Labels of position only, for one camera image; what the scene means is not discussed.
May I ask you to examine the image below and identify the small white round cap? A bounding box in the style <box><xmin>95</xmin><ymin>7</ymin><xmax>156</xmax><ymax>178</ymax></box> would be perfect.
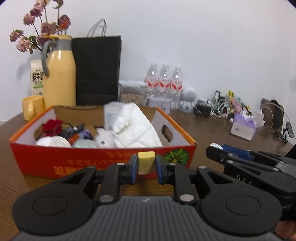
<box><xmin>210</xmin><ymin>143</ymin><xmax>223</xmax><ymax>150</ymax></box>

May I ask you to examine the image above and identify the iridescent green bundle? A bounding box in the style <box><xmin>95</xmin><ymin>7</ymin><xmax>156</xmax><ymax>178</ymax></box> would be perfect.
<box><xmin>72</xmin><ymin>138</ymin><xmax>98</xmax><ymax>149</ymax></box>

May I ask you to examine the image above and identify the large white ribbed lid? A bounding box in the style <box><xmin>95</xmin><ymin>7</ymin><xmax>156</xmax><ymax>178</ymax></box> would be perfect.
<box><xmin>35</xmin><ymin>136</ymin><xmax>72</xmax><ymax>148</ymax></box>

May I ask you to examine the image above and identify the orange candy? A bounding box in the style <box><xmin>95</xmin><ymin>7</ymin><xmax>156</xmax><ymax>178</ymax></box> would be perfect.
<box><xmin>68</xmin><ymin>134</ymin><xmax>79</xmax><ymax>145</ymax></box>

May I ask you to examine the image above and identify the yellow eraser block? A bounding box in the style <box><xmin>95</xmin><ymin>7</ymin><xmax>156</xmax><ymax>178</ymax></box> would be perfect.
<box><xmin>137</xmin><ymin>151</ymin><xmax>156</xmax><ymax>175</ymax></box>

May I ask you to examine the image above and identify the braided black grey cable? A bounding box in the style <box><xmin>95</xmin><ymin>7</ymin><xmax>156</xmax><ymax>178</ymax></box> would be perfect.
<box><xmin>60</xmin><ymin>123</ymin><xmax>86</xmax><ymax>140</ymax></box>

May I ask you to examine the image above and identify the red artificial rose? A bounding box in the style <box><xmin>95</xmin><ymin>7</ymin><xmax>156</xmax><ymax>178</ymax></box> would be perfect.
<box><xmin>42</xmin><ymin>119</ymin><xmax>63</xmax><ymax>137</ymax></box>

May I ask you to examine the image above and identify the white plastic bag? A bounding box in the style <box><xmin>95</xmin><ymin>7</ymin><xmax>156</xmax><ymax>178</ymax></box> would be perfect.
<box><xmin>111</xmin><ymin>102</ymin><xmax>163</xmax><ymax>149</ymax></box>

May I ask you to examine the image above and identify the translucent plastic container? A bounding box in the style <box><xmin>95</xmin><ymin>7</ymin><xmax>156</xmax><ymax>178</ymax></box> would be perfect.
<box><xmin>103</xmin><ymin>101</ymin><xmax>125</xmax><ymax>131</ymax></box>

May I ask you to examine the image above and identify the purple fabric pouch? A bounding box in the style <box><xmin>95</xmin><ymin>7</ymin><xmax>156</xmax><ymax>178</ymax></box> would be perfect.
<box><xmin>78</xmin><ymin>129</ymin><xmax>93</xmax><ymax>140</ymax></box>

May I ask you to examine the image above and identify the yellow white alpaca plush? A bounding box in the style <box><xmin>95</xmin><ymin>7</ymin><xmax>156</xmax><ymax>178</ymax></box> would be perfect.
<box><xmin>94</xmin><ymin>128</ymin><xmax>116</xmax><ymax>149</ymax></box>

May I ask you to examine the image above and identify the person's right hand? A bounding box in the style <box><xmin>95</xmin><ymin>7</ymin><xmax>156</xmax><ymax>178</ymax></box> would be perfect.
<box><xmin>275</xmin><ymin>221</ymin><xmax>296</xmax><ymax>240</ymax></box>

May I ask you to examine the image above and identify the purple tissue pack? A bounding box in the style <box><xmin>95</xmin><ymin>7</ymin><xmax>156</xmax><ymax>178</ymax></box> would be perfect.
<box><xmin>230</xmin><ymin>110</ymin><xmax>265</xmax><ymax>141</ymax></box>

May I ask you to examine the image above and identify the phone on stand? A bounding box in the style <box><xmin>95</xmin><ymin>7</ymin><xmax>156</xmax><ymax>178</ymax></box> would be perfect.
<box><xmin>274</xmin><ymin>121</ymin><xmax>295</xmax><ymax>144</ymax></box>

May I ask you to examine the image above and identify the colourful snack packet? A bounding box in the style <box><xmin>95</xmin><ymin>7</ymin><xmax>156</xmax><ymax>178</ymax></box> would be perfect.
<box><xmin>228</xmin><ymin>90</ymin><xmax>252</xmax><ymax>116</ymax></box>

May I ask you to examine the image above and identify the red cardboard box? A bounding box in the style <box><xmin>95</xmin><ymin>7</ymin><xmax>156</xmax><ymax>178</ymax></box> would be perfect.
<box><xmin>9</xmin><ymin>106</ymin><xmax>197</xmax><ymax>179</ymax></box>

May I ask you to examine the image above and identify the white robot toy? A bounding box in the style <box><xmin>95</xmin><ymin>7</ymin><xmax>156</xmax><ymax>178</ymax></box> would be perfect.
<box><xmin>179</xmin><ymin>87</ymin><xmax>197</xmax><ymax>113</ymax></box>

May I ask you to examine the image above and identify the small white tin box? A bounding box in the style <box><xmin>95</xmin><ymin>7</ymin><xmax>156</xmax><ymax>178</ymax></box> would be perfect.
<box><xmin>147</xmin><ymin>96</ymin><xmax>171</xmax><ymax>114</ymax></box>

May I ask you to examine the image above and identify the water bottle right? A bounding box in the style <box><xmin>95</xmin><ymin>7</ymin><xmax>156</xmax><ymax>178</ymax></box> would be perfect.
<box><xmin>171</xmin><ymin>66</ymin><xmax>183</xmax><ymax>109</ymax></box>

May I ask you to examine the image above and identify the water bottle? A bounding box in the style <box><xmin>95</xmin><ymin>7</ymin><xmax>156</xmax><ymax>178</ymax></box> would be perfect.
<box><xmin>145</xmin><ymin>63</ymin><xmax>159</xmax><ymax>97</ymax></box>
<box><xmin>159</xmin><ymin>64</ymin><xmax>171</xmax><ymax>98</ymax></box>
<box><xmin>171</xmin><ymin>66</ymin><xmax>183</xmax><ymax>109</ymax></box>

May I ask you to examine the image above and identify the water bottle middle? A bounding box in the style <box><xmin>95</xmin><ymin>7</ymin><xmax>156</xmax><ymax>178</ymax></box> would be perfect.
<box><xmin>159</xmin><ymin>64</ymin><xmax>171</xmax><ymax>98</ymax></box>

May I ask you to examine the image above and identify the water bottle left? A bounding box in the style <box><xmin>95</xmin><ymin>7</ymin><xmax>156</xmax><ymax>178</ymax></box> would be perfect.
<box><xmin>145</xmin><ymin>63</ymin><xmax>159</xmax><ymax>97</ymax></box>

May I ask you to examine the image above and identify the yellow ceramic mug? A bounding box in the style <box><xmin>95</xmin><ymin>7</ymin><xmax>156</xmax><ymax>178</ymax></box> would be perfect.
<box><xmin>22</xmin><ymin>95</ymin><xmax>45</xmax><ymax>121</ymax></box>

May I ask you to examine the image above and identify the clear nut storage container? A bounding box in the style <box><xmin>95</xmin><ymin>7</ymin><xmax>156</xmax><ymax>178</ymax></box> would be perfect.
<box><xmin>118</xmin><ymin>80</ymin><xmax>147</xmax><ymax>106</ymax></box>

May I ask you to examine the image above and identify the white milk carton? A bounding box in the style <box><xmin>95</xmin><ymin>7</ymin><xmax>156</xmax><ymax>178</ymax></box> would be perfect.
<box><xmin>30</xmin><ymin>59</ymin><xmax>44</xmax><ymax>96</ymax></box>

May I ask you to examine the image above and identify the yellow thermos jug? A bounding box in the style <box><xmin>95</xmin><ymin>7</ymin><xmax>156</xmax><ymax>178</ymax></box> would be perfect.
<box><xmin>42</xmin><ymin>35</ymin><xmax>76</xmax><ymax>108</ymax></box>

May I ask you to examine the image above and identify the black paper bag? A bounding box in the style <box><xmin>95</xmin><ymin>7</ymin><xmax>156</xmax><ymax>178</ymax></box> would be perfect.
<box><xmin>72</xmin><ymin>19</ymin><xmax>122</xmax><ymax>105</ymax></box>

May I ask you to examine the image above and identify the dried pink rose bouquet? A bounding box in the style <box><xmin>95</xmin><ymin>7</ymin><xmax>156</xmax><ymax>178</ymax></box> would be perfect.
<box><xmin>9</xmin><ymin>0</ymin><xmax>71</xmax><ymax>54</ymax></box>

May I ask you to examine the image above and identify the tangle of charger cables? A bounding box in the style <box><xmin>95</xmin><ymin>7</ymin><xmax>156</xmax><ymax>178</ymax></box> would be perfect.
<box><xmin>194</xmin><ymin>90</ymin><xmax>232</xmax><ymax>119</ymax></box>

